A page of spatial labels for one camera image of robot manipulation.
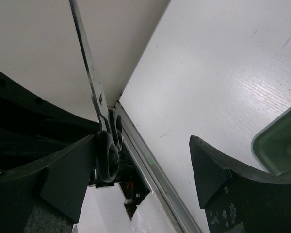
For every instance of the green cantilever toolbox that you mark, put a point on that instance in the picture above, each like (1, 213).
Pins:
(271, 147)

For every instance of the black handled scissors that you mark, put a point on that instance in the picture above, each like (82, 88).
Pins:
(109, 137)

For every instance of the aluminium frame rail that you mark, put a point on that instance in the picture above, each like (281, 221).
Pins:
(177, 213)

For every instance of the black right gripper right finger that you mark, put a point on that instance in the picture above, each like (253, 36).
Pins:
(236, 197)

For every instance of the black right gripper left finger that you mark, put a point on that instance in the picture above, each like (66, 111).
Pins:
(46, 196)

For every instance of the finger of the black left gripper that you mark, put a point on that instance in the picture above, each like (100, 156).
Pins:
(32, 128)

